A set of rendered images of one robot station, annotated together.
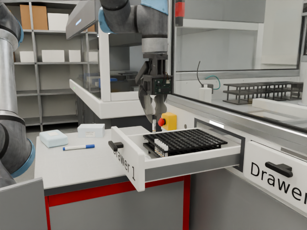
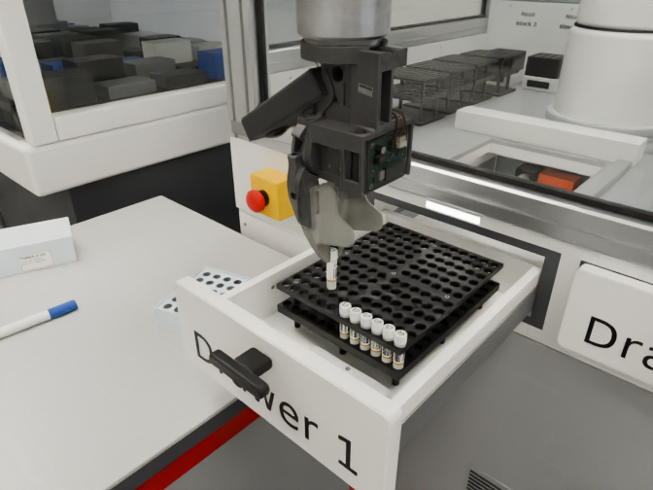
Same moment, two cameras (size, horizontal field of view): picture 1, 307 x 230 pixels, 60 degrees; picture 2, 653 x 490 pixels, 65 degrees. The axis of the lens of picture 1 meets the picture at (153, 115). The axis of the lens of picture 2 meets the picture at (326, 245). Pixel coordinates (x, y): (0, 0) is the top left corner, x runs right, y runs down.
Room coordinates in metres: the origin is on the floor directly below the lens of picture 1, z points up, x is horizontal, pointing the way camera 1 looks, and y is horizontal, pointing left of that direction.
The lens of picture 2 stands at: (0.40, 0.20, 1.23)
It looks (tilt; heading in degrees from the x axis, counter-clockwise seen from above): 29 degrees down; 335
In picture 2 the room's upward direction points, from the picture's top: straight up
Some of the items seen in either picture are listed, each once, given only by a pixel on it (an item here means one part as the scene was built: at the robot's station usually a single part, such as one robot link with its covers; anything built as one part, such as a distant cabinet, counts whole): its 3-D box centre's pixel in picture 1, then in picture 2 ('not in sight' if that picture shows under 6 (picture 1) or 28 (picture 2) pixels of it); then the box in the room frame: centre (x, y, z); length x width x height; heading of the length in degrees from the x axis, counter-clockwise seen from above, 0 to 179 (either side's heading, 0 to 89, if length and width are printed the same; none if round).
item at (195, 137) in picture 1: (183, 147); (392, 295); (0.85, -0.10, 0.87); 0.22 x 0.18 x 0.06; 112
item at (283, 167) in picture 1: (282, 168); not in sight; (0.59, -0.31, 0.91); 0.07 x 0.04 x 0.01; 22
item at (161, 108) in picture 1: (161, 108); (358, 216); (0.81, -0.03, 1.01); 0.06 x 0.03 x 0.09; 22
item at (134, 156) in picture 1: (125, 154); (271, 377); (0.77, 0.09, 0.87); 0.29 x 0.02 x 0.11; 22
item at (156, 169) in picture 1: (185, 148); (395, 295); (0.85, -0.11, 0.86); 0.40 x 0.26 x 0.06; 112
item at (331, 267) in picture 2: (154, 126); (331, 268); (0.82, 0.00, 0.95); 0.01 x 0.01 x 0.05
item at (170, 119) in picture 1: (168, 121); (272, 194); (1.19, -0.07, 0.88); 0.07 x 0.05 x 0.07; 22
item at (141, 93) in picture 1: (146, 93); (311, 179); (0.81, 0.02, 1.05); 0.05 x 0.02 x 0.09; 112
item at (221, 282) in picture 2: not in sight; (205, 301); (1.06, 0.09, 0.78); 0.12 x 0.08 x 0.04; 131
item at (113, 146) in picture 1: (116, 145); (248, 366); (0.76, 0.11, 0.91); 0.07 x 0.04 x 0.01; 22
